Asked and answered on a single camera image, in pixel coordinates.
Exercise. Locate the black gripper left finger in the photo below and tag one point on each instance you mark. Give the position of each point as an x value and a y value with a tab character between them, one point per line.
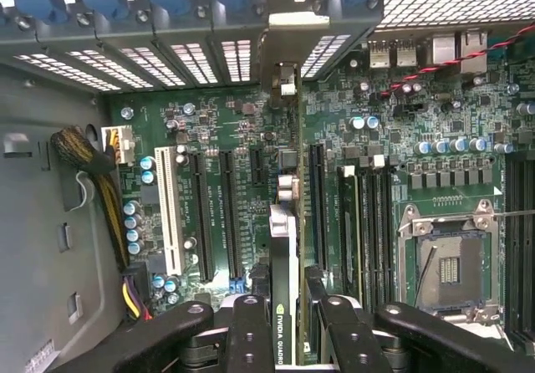
251	339

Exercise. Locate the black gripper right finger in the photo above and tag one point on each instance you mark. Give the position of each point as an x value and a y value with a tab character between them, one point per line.
351	339

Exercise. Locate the black RAM slot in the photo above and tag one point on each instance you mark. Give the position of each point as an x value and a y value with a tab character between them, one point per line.
378	239
389	239
513	247
366	239
528	247

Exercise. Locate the green RAM stick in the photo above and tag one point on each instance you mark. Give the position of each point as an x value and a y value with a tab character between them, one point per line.
350	231

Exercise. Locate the silver CPU socket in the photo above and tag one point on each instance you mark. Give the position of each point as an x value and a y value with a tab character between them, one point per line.
451	264

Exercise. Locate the long black expansion slot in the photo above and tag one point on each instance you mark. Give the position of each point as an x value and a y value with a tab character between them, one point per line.
318	205
201	214

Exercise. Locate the white PCI expansion slot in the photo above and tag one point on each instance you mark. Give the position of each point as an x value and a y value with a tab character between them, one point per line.
169	210

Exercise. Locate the short black expansion slot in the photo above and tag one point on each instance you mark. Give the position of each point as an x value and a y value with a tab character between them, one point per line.
258	166

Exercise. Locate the thin silver locking lever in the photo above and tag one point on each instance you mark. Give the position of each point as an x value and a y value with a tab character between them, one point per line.
516	214

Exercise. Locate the grey metal PC case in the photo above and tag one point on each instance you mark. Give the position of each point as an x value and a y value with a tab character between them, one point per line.
42	231

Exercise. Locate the white power connector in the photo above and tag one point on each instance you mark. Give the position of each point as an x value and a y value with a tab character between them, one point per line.
119	143

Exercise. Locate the green motherboard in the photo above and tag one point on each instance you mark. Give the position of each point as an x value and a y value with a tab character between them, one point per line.
439	109

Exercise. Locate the silver rear port block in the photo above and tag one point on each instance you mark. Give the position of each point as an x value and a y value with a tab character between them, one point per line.
406	53
379	54
444	50
474	53

